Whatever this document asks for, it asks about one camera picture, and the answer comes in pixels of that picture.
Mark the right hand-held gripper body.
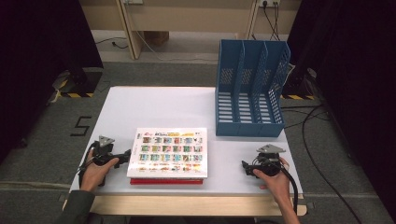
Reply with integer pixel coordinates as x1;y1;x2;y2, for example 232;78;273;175
253;144;286;177

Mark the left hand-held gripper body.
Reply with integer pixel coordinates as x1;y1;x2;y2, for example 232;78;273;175
92;134;120;166

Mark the blue plastic file rack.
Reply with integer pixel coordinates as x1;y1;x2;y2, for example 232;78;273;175
215;38;292;138

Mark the white book with picture grid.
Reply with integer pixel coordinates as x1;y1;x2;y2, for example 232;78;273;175
126;127;209;179

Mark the red book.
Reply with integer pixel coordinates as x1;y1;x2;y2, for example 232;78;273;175
130;177;204;186

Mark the person's right hand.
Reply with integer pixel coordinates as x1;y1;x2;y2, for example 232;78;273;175
253;157;292;203

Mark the person's left hand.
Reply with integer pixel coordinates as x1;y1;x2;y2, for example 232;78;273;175
79;150;120;191

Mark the stand base with striped tape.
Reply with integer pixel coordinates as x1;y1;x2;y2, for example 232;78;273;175
279;66;317;101
50;67;104;99

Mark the black curtain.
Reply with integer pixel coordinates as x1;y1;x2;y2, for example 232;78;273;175
286;0;396;222
0;0;104;162

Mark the cardboard box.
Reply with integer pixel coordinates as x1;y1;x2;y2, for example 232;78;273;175
143;30;171;48

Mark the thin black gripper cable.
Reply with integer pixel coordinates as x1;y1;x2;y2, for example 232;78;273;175
78;141;97;188

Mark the thick black gripper cable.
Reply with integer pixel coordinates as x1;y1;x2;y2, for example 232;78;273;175
279;164;299;216

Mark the long looping black floor cable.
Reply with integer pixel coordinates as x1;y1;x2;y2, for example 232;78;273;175
302;105;363;224

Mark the white floor cable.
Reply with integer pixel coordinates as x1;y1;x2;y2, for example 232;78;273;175
134;29;219;63

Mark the short black floor cable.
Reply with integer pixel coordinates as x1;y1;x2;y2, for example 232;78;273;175
94;36;129;50

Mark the black plugged-in cables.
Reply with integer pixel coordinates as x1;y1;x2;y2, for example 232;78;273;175
262;1;281;41

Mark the light wooden desk frame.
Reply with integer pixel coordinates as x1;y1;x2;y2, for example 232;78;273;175
78;0;303;61

